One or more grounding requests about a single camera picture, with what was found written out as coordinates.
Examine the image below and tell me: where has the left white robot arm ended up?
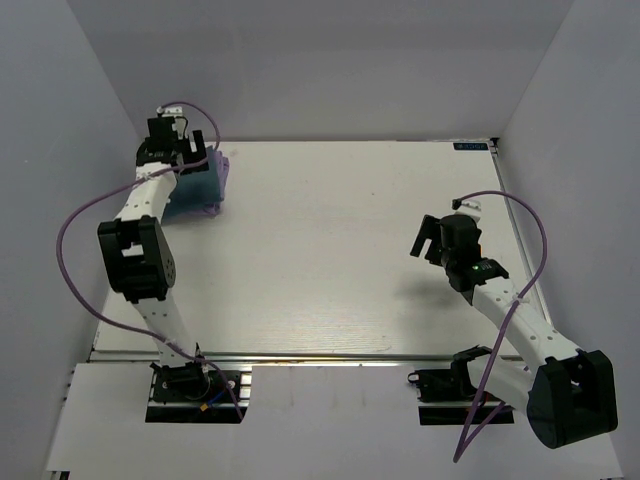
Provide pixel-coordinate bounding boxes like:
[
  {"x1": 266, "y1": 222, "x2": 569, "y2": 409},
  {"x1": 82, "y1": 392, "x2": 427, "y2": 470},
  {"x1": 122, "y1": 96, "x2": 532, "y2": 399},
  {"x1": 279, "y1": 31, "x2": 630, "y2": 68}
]
[{"x1": 98, "y1": 106, "x2": 212, "y2": 399}]

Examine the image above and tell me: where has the folded lavender t-shirt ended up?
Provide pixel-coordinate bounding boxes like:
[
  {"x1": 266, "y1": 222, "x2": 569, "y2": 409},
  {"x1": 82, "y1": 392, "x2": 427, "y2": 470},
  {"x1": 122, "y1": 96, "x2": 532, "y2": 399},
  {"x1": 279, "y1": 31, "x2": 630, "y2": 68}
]
[{"x1": 195, "y1": 146, "x2": 230, "y2": 216}]

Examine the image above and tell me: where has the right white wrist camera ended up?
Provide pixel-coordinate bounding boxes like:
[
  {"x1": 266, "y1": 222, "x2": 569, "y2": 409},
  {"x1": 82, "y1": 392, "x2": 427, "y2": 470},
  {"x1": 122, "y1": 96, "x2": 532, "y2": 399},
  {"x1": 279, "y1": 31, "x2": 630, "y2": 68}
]
[{"x1": 451, "y1": 199, "x2": 482, "y2": 222}]

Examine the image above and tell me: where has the dark teal t-shirt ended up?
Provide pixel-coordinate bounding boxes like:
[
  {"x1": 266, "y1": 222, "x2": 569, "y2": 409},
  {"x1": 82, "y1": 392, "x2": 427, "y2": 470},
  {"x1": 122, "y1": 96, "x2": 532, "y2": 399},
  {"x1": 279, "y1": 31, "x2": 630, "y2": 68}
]
[{"x1": 163, "y1": 146, "x2": 230, "y2": 221}]

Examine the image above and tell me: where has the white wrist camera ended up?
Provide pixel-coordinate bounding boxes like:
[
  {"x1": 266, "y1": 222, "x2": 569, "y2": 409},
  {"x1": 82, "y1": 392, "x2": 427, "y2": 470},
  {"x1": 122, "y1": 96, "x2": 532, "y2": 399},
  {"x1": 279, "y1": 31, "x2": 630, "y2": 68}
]
[
  {"x1": 156, "y1": 105, "x2": 188, "y2": 123},
  {"x1": 451, "y1": 199, "x2": 482, "y2": 222}
]

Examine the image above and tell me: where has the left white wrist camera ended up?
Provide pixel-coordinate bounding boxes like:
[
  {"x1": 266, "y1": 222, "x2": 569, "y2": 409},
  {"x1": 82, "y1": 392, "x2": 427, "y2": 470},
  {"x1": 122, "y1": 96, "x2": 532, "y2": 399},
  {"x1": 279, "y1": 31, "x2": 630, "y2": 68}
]
[{"x1": 156, "y1": 105, "x2": 188, "y2": 123}]

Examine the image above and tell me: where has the right blue table sticker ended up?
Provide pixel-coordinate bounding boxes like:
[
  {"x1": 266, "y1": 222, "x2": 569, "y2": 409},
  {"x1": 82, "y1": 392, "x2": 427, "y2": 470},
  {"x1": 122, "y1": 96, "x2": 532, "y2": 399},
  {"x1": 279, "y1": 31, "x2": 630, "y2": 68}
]
[{"x1": 453, "y1": 142, "x2": 489, "y2": 151}]

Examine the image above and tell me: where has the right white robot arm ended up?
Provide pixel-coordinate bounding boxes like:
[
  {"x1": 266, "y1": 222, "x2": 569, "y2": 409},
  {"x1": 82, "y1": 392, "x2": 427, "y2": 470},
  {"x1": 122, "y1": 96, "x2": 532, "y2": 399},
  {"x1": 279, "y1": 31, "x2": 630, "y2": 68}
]
[{"x1": 407, "y1": 214, "x2": 618, "y2": 449}]

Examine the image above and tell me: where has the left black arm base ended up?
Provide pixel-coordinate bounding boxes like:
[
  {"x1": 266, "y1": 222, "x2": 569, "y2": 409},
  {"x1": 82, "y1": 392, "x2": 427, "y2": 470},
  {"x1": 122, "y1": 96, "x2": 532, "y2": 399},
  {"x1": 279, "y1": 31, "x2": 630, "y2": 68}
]
[{"x1": 145, "y1": 363, "x2": 251, "y2": 425}]

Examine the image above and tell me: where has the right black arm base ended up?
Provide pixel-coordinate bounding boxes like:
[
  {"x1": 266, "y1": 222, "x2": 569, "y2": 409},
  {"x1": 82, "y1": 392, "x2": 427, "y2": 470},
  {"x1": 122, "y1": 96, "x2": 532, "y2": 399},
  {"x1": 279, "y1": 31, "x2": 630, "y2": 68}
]
[{"x1": 407, "y1": 346, "x2": 491, "y2": 426}]

